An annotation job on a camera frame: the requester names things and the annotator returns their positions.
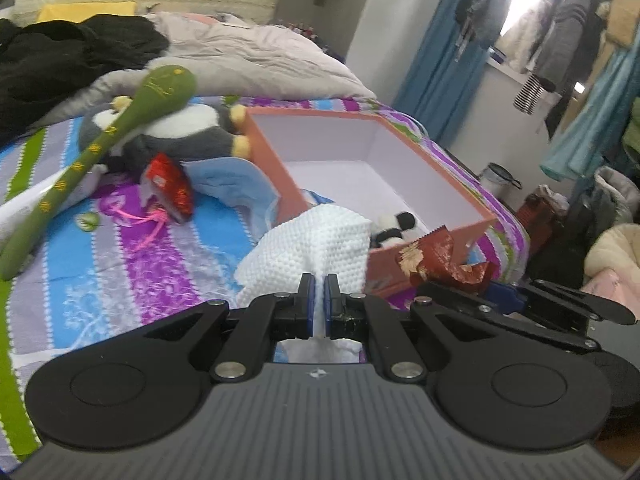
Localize red snack wrapper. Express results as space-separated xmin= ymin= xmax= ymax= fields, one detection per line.
xmin=140 ymin=153 xmax=194 ymax=223

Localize white paper towel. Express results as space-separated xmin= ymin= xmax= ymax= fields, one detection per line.
xmin=234 ymin=204 xmax=371 ymax=364

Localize small panda plush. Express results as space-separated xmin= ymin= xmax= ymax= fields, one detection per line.
xmin=370 ymin=211 xmax=416 ymax=249

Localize blue plastic snack bag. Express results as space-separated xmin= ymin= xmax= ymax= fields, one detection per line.
xmin=300 ymin=188 xmax=334 ymax=208

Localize blue face mask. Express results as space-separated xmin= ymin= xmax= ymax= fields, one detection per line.
xmin=182 ymin=157 xmax=280 ymax=240

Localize black clothing pile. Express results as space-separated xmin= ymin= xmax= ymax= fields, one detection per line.
xmin=1 ymin=14 xmax=169 ymax=145

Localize orange cardboard box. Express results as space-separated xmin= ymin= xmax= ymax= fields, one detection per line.
xmin=243 ymin=108 xmax=495 ymax=298

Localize colourful striped bedsheet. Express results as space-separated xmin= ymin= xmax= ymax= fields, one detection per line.
xmin=1 ymin=96 xmax=529 ymax=471

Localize grey penguin plush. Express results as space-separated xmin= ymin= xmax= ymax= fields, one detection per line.
xmin=101 ymin=103 xmax=252 ymax=179

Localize hanging grey coat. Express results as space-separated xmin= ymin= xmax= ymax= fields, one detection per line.
xmin=533 ymin=0 xmax=611 ymax=139

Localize white trash bin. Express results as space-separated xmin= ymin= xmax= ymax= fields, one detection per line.
xmin=480 ymin=162 xmax=522 ymax=200

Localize green plush stick toy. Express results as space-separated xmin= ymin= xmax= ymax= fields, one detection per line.
xmin=1 ymin=65 xmax=196 ymax=281

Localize grey duvet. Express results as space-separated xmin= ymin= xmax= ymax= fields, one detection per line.
xmin=30 ymin=12 xmax=375 ymax=128

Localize white tube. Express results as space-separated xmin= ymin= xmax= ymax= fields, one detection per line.
xmin=0 ymin=164 xmax=107 ymax=247

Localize blue curtain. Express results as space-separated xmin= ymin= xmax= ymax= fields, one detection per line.
xmin=394 ymin=0 xmax=487 ymax=148

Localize yellow pillow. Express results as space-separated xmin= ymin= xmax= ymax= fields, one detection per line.
xmin=36 ymin=1 xmax=137 ymax=23

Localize pink string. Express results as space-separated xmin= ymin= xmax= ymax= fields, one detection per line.
xmin=112 ymin=201 xmax=170 ymax=254

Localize bottles on shelf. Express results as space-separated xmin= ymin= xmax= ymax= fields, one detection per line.
xmin=283 ymin=22 xmax=322 ymax=44

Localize hanging denim jacket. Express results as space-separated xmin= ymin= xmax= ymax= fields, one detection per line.
xmin=456 ymin=0 xmax=511 ymax=51

